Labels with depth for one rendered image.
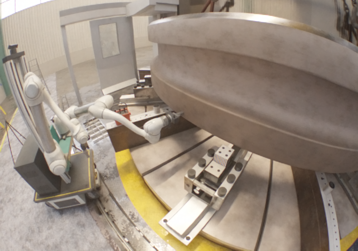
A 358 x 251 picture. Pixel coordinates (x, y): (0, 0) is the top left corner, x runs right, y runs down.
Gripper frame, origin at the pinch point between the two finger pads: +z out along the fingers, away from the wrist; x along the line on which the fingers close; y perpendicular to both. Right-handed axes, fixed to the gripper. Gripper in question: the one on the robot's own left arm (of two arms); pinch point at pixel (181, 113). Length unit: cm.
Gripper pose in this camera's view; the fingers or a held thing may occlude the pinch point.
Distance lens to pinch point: 137.8
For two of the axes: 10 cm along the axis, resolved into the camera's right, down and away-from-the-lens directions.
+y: -0.3, -8.4, -5.5
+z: 7.9, -3.6, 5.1
